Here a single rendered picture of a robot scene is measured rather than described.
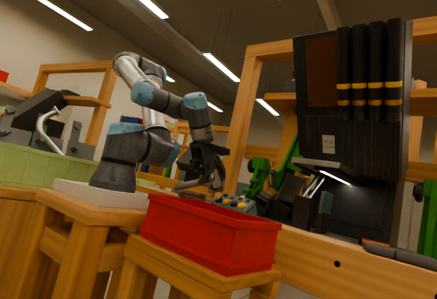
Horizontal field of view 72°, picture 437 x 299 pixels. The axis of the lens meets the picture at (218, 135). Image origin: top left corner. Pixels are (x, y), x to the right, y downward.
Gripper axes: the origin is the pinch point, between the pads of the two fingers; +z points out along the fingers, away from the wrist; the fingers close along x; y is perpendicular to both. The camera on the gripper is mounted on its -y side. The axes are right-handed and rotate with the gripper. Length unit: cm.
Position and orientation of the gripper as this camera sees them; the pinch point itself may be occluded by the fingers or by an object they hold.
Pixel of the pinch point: (216, 187)
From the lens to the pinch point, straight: 110.8
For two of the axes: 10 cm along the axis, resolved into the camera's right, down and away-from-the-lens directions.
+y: -6.3, 3.3, -7.0
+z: 1.7, 9.4, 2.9
